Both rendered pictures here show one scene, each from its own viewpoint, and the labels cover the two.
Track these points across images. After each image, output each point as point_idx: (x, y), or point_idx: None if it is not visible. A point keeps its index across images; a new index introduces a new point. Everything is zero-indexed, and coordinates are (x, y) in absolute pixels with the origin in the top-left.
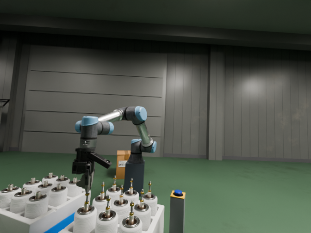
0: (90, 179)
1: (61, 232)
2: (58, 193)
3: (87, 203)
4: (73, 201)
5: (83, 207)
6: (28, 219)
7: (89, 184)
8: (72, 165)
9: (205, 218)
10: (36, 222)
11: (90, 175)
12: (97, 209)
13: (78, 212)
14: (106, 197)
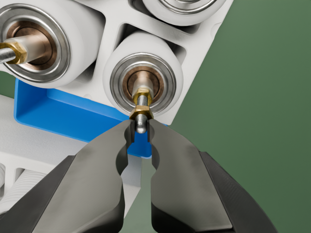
0: (156, 175)
1: (171, 117)
2: None
3: (149, 91)
4: (21, 153)
5: (130, 101)
6: (126, 198)
7: (179, 145)
8: None
9: None
10: (127, 180)
11: (190, 222)
12: (89, 50)
13: (168, 103)
14: (17, 21)
